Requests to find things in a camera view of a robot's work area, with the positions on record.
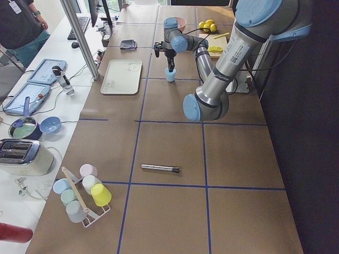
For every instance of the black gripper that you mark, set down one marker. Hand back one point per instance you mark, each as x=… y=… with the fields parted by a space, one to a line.
x=169 y=54

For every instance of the steel muddler black tip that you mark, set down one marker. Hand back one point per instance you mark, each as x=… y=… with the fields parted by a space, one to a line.
x=174 y=169

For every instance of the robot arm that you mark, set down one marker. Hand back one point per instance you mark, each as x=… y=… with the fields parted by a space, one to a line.
x=255 y=23

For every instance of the light blue plastic cup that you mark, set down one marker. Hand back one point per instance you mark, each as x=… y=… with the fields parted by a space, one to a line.
x=170 y=75

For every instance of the pink bowl of ice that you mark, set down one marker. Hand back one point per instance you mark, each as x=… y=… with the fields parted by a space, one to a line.
x=181 y=23

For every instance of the pink cup on rack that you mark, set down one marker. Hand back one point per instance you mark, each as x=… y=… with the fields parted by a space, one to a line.
x=88 y=169

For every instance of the white cup on rack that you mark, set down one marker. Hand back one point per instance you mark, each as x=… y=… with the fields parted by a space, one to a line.
x=89 y=181

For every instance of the yellow cup on rack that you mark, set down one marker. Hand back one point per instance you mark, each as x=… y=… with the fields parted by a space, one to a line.
x=101 y=195

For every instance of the blue cup on rack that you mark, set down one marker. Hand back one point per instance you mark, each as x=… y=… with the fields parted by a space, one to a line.
x=61 y=185

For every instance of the green cup on rack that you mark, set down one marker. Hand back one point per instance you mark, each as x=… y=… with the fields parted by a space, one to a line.
x=68 y=196

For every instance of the white cup rack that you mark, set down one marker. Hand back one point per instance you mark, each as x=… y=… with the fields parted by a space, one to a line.
x=91 y=216

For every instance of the grey cup on rack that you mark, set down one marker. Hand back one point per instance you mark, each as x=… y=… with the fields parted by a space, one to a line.
x=75 y=211

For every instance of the lemon slices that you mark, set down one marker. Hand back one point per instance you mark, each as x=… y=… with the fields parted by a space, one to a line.
x=215 y=49

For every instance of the grey folded cloth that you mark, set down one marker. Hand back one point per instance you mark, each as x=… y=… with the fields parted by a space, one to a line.
x=128 y=45

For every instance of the cream bear tray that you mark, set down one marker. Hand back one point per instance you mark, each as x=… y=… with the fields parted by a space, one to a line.
x=122 y=77

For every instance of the wooden cutting board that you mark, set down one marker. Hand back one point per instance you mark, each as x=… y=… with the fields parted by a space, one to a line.
x=220 y=42

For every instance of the yellow plastic knife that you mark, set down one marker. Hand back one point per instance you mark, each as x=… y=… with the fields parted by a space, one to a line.
x=221 y=35

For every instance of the black monitor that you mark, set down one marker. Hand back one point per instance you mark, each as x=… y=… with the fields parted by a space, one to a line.
x=94 y=7

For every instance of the black computer mouse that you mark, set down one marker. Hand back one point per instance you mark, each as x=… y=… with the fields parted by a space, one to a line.
x=75 y=45

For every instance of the clear water bottle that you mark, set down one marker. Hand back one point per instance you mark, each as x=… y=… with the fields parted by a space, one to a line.
x=62 y=80

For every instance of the blue teach pendant far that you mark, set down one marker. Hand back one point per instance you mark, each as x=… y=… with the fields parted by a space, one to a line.
x=43 y=73

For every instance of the blue teach pendant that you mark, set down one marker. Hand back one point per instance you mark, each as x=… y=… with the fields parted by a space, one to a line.
x=32 y=95
x=43 y=73

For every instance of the blue bowl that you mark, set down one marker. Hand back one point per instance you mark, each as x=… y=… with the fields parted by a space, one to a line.
x=50 y=125

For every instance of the blue teach pendant near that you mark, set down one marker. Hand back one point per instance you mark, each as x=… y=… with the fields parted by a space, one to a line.
x=32 y=95

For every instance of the person in dark shirt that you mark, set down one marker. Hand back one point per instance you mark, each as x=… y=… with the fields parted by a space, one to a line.
x=23 y=30

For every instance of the blue saucepan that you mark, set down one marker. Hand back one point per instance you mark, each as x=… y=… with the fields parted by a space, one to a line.
x=26 y=127

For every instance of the red bottle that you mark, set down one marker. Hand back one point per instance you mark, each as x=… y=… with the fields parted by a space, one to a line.
x=13 y=233

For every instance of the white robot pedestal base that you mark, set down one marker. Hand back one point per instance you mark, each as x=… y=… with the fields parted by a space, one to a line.
x=239 y=84

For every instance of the aluminium frame post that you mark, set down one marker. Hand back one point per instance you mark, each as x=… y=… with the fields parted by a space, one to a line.
x=72 y=17

